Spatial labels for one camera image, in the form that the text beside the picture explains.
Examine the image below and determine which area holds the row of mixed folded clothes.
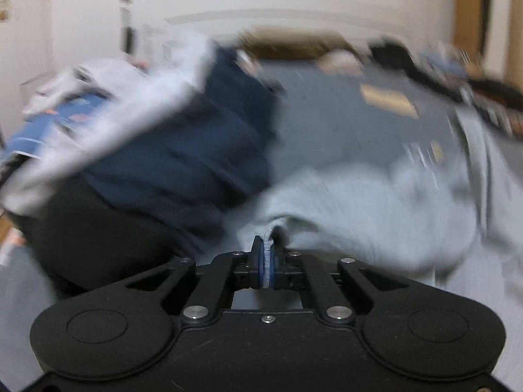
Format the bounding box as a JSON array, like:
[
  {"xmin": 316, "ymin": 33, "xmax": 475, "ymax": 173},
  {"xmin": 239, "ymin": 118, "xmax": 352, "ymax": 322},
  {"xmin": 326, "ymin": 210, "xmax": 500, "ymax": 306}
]
[{"xmin": 421, "ymin": 44, "xmax": 523, "ymax": 133}]

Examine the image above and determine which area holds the tall flat cardboard box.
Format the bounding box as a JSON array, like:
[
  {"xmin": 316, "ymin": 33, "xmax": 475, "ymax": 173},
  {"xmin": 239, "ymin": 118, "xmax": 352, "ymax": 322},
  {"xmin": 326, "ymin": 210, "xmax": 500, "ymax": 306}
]
[{"xmin": 453, "ymin": 0, "xmax": 516, "ymax": 70}]

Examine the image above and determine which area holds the grey t-shirt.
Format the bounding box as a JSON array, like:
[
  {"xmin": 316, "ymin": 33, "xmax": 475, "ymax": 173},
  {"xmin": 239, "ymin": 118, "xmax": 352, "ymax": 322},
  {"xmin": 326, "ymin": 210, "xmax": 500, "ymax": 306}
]
[{"xmin": 236, "ymin": 108, "xmax": 523, "ymax": 295}]

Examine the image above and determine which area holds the stack of brown folded clothes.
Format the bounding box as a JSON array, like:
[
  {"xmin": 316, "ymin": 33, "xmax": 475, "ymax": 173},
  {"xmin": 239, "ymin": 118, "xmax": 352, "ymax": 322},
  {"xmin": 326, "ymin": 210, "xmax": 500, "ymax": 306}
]
[{"xmin": 240, "ymin": 28, "xmax": 357, "ymax": 61}]

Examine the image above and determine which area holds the white pillow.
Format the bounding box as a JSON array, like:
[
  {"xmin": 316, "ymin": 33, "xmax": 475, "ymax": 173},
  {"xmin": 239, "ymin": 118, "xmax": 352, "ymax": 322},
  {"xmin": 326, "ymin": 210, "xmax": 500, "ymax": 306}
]
[{"xmin": 318, "ymin": 50, "xmax": 365, "ymax": 75}]

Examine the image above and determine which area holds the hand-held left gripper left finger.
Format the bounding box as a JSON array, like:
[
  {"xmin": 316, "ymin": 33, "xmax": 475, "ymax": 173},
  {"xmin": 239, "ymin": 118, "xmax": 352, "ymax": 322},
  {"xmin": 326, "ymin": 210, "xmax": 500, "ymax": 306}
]
[{"xmin": 122, "ymin": 235, "xmax": 267, "ymax": 327}]

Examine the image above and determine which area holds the grey quilted bedspread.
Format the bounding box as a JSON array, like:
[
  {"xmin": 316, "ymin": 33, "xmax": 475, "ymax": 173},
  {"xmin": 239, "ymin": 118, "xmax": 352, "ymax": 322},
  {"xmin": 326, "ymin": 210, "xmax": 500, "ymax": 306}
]
[{"xmin": 0, "ymin": 55, "xmax": 523, "ymax": 327}]

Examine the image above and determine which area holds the blue quilted blanket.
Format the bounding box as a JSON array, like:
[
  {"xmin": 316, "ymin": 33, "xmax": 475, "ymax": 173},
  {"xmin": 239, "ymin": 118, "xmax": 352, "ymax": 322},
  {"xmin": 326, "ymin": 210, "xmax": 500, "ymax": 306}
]
[{"xmin": 0, "ymin": 92, "xmax": 113, "ymax": 161}]

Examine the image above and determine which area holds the navy garment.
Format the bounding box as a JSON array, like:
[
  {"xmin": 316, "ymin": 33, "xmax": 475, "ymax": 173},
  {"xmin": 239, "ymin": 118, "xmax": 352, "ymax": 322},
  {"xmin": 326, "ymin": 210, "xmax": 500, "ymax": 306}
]
[{"xmin": 79, "ymin": 46, "xmax": 284, "ymax": 250}]

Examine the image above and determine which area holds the white headboard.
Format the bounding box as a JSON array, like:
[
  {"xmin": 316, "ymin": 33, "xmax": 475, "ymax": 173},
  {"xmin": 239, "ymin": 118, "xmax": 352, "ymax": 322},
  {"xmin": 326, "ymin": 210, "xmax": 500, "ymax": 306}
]
[{"xmin": 163, "ymin": 7, "xmax": 368, "ymax": 43}]

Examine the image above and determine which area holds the light grey hoodie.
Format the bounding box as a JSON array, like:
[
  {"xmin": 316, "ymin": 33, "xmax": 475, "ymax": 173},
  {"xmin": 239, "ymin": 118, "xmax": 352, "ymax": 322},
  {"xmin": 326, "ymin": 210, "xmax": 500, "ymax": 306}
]
[{"xmin": 0, "ymin": 32, "xmax": 223, "ymax": 215}]

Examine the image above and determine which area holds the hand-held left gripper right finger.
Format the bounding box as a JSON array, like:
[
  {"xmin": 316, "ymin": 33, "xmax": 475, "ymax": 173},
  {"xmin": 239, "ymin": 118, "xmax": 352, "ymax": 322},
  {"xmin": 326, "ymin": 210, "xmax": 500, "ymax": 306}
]
[{"xmin": 267, "ymin": 236, "xmax": 413, "ymax": 326}]

